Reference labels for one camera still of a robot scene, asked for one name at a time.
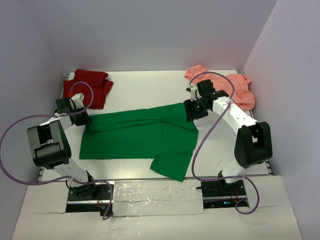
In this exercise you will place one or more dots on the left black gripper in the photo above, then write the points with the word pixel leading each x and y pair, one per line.
pixel 86 119

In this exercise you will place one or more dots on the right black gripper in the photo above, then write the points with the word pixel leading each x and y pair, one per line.
pixel 189 105

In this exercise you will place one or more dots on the green t shirt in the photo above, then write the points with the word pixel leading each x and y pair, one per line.
pixel 161 134

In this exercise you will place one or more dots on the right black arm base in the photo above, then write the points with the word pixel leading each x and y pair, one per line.
pixel 219 194

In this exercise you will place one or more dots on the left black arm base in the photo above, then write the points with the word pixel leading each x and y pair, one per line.
pixel 89 198

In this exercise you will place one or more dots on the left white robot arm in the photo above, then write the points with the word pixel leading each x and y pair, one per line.
pixel 51 150

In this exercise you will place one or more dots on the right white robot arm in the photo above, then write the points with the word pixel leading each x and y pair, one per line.
pixel 253 144

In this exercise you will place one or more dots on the red t shirt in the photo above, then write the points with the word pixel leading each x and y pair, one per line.
pixel 98 82

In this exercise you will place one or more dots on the salmon pink t shirt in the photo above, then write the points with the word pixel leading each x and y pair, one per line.
pixel 242 97

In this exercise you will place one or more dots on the silver tape sheet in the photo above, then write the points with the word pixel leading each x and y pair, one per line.
pixel 157 198

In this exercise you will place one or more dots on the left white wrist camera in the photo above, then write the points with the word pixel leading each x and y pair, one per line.
pixel 76 101

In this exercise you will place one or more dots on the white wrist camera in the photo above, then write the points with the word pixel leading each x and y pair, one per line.
pixel 194 92
pixel 76 101

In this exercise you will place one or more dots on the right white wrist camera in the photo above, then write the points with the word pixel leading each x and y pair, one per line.
pixel 194 92

